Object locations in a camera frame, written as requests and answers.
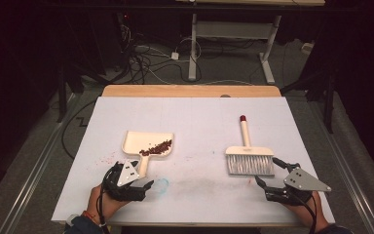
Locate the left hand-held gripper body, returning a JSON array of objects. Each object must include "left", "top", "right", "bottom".
[{"left": 102, "top": 160, "right": 147, "bottom": 202}]

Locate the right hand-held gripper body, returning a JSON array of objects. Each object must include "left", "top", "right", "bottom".
[{"left": 264, "top": 163, "right": 332, "bottom": 207}]

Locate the cream plastic dustpan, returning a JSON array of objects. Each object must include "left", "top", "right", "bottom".
[{"left": 121, "top": 130, "right": 175, "bottom": 179}]

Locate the cream brush with red tip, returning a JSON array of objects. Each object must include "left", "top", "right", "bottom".
[{"left": 224, "top": 114, "right": 276, "bottom": 178}]

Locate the pile of dark red crumbs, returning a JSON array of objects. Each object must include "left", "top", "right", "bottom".
[{"left": 138, "top": 138, "right": 173, "bottom": 157}]

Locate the person's right hand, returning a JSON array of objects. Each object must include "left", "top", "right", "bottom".
[{"left": 285, "top": 191, "right": 329, "bottom": 232}]

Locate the person's left hand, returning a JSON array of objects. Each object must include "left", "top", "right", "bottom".
[{"left": 86, "top": 184, "right": 130, "bottom": 225}]

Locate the white board table cover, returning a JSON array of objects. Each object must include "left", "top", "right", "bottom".
[{"left": 51, "top": 96, "right": 336, "bottom": 226}]

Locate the black metal stand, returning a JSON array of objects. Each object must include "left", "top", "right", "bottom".
[
  {"left": 56, "top": 62, "right": 68, "bottom": 124},
  {"left": 280, "top": 64, "right": 336, "bottom": 135}
]

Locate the wooden table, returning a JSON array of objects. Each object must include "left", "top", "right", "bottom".
[{"left": 51, "top": 84, "right": 336, "bottom": 228}]

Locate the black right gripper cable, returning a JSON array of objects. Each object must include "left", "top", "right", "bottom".
[{"left": 288, "top": 188, "right": 319, "bottom": 234}]

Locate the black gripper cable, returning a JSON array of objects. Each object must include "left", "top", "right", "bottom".
[
  {"left": 288, "top": 188, "right": 319, "bottom": 234},
  {"left": 98, "top": 164, "right": 111, "bottom": 234}
]

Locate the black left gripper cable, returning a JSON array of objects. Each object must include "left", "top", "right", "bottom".
[{"left": 98, "top": 164, "right": 111, "bottom": 234}]

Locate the metal floor rail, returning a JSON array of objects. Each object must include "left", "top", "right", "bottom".
[
  {"left": 305, "top": 97, "right": 374, "bottom": 234},
  {"left": 0, "top": 93, "right": 81, "bottom": 234}
]

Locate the red string bracelet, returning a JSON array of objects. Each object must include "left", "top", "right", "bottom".
[{"left": 81, "top": 210, "right": 102, "bottom": 226}]

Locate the black floor cable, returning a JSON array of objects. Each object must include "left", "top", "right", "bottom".
[{"left": 60, "top": 98, "right": 97, "bottom": 161}]

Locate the tangle of floor cables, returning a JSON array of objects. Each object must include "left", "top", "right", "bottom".
[{"left": 118, "top": 23, "right": 204, "bottom": 86}]

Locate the white metal desk frame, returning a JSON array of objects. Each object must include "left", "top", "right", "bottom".
[{"left": 174, "top": 0, "right": 326, "bottom": 86}]

